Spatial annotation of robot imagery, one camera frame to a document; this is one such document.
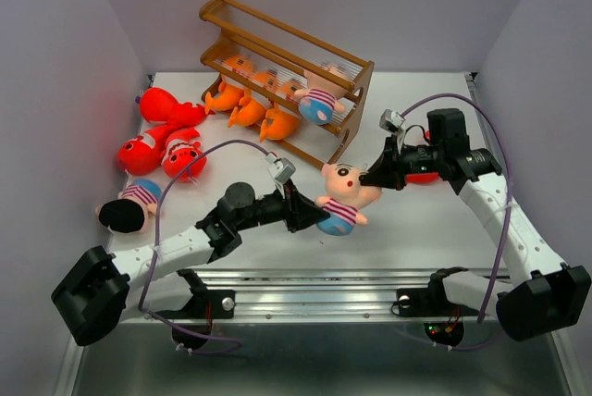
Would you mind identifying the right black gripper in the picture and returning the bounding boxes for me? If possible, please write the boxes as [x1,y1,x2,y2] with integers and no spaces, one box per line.
[360,133,444,191]

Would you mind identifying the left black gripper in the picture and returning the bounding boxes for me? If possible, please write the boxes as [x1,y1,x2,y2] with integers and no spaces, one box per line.
[235,179,328,232]

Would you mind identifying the red shark plush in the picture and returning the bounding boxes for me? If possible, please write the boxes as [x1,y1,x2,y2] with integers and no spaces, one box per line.
[136,87,208,127]
[161,127,207,182]
[116,124,180,177]
[406,134,440,185]

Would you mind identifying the boy doll blue pants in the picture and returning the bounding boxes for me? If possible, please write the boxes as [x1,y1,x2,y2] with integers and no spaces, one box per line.
[315,163,382,236]

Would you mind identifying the orange shark plush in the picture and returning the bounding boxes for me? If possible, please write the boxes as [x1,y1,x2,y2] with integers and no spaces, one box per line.
[228,69,278,128]
[204,54,254,113]
[259,79,303,142]

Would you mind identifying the boy doll striped shirt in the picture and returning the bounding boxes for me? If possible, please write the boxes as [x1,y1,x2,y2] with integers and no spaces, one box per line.
[293,70,348,125]

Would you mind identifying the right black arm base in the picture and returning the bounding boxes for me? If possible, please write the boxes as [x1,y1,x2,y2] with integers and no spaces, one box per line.
[390,267,477,317]

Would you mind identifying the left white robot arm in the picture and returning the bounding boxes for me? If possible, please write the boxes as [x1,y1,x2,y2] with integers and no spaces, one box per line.
[51,181,329,346]

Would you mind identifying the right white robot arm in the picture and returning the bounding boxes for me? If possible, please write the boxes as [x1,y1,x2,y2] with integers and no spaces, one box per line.
[361,108,591,341]

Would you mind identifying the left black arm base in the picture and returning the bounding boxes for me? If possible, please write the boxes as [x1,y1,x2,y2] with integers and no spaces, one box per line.
[148,269,236,320]

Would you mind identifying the brown wooden toy shelf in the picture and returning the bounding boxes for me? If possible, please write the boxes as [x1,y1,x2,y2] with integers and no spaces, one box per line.
[199,0,374,168]

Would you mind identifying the red shark plush top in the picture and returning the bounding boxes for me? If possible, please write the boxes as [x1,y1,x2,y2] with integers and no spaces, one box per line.
[136,87,208,127]

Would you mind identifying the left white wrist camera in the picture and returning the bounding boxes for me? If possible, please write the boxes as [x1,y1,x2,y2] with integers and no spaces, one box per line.
[265,152,296,190]

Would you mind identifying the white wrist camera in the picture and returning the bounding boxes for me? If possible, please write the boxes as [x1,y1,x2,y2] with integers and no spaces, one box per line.
[379,109,405,135]
[265,152,296,190]

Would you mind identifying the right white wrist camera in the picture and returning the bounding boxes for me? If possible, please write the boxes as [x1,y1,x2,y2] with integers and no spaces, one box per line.
[379,109,405,135]

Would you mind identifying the aluminium mounting rail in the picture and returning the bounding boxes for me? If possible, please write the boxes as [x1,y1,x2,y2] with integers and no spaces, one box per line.
[73,268,505,325]

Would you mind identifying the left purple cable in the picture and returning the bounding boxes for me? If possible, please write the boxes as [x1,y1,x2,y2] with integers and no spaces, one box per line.
[137,139,274,354]

